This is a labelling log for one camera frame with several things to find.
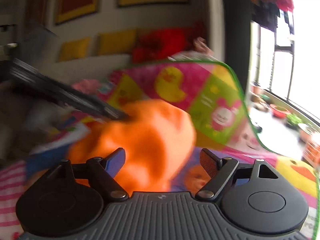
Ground hanging clothes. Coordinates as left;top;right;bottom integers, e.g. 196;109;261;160
250;0;294;32

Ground colourful cartoon play mat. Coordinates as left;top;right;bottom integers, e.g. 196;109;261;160
0;60;320;240

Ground yellow cushion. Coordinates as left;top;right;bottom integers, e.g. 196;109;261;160
57;37;91;62
97;29;137;56

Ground yellow cushion left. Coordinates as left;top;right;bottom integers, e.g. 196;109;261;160
57;37;91;62

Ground red blanket pile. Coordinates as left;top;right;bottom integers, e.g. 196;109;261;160
131;21;207;64

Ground yellow cushion middle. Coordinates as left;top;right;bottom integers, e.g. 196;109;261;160
97;29;137;56

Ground pink garment on sofa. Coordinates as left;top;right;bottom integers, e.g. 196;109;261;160
71;79;101;95

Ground red plant pot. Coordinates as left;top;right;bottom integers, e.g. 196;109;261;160
270;104;290;119

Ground white sofa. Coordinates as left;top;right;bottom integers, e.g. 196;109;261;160
44;52;136;86

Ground orange pumpkin costume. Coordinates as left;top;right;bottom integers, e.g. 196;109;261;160
66;99;196;194

